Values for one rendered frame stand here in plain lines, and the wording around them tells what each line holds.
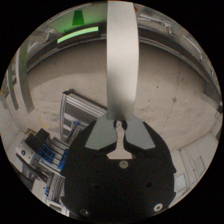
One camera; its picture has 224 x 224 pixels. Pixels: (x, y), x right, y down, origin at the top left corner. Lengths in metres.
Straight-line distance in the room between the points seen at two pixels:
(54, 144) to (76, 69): 0.91
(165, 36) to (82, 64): 0.92
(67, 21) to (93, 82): 0.84
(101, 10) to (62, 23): 0.12
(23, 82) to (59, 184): 0.67
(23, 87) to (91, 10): 0.26
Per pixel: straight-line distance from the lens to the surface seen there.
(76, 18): 0.28
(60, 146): 0.62
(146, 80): 1.02
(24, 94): 0.24
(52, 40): 0.39
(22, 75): 0.25
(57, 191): 0.73
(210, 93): 2.49
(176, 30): 0.34
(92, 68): 0.97
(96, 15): 0.27
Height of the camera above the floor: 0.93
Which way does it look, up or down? 58 degrees down
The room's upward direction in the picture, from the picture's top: 174 degrees counter-clockwise
